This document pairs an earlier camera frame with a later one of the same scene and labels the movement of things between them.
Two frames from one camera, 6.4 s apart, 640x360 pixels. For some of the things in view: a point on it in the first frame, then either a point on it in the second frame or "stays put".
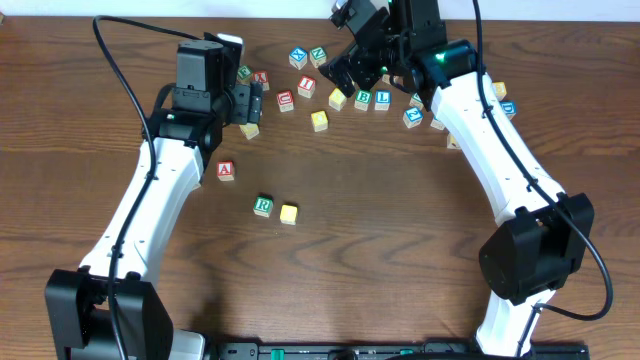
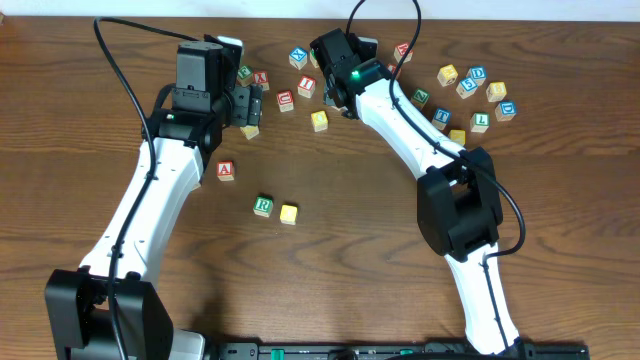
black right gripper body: (363, 60) to (331, 93)
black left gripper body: (249, 103) stays put
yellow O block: (319, 120) stays put
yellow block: (288, 214) stays put
